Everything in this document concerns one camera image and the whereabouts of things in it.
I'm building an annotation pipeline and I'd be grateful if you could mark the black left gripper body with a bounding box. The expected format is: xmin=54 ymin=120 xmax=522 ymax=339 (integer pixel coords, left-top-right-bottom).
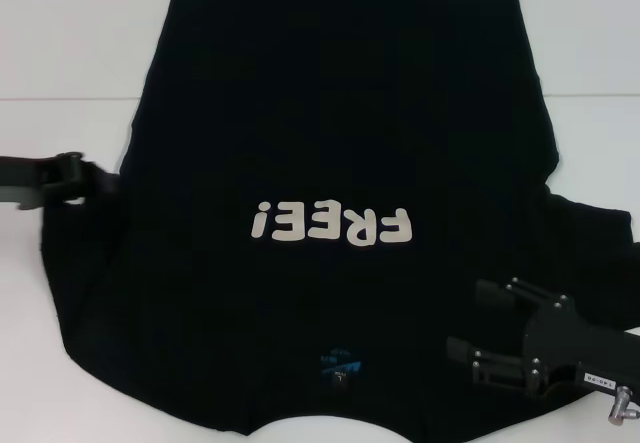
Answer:
xmin=0 ymin=154 xmax=67 ymax=212

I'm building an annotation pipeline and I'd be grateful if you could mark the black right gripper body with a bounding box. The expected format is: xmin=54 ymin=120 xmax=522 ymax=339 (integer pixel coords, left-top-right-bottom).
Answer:
xmin=520 ymin=296 xmax=640 ymax=400

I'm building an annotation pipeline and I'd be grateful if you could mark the black shirt with FREE print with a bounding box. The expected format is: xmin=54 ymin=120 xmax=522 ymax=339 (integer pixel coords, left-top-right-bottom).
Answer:
xmin=37 ymin=0 xmax=639 ymax=443

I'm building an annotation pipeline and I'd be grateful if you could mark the right wrist cable with plug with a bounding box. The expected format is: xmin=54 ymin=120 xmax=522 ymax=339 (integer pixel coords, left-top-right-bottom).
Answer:
xmin=606 ymin=385 xmax=640 ymax=423

